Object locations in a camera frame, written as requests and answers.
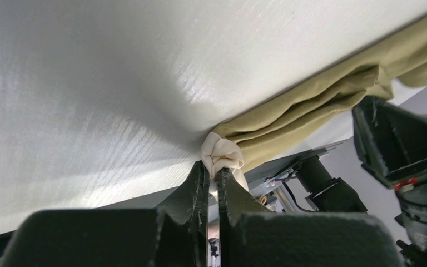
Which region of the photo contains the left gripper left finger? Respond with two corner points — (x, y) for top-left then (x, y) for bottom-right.
(2, 161), (209, 266)

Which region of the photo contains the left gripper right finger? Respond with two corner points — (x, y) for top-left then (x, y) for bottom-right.
(216, 169), (403, 266)

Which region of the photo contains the olive and cream underwear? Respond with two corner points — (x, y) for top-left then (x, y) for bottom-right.
(201, 15), (427, 194)

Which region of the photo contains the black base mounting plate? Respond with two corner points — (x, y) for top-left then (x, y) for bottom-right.
(244, 141), (344, 187)

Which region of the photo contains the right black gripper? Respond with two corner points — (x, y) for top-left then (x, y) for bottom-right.
(352, 96), (427, 266)

